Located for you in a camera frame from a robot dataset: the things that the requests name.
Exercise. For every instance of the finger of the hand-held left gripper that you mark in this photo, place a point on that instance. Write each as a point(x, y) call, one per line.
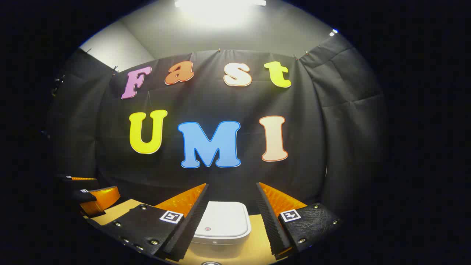
point(106, 197)
point(79, 183)

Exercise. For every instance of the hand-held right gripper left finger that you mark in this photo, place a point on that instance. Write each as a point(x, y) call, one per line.
point(191, 224)

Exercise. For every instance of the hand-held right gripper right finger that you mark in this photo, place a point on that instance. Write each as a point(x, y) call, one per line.
point(270, 221)

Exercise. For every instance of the white desktop garbage bin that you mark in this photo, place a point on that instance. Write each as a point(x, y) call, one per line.
point(224, 221)

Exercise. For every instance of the wooden desktop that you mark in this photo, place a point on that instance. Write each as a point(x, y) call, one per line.
point(254, 246)

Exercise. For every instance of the black backdrop cloth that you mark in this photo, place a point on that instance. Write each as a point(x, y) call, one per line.
point(220, 99)

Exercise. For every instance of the ceiling light panel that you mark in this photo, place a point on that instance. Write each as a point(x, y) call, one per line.
point(333, 32)
point(220, 3)

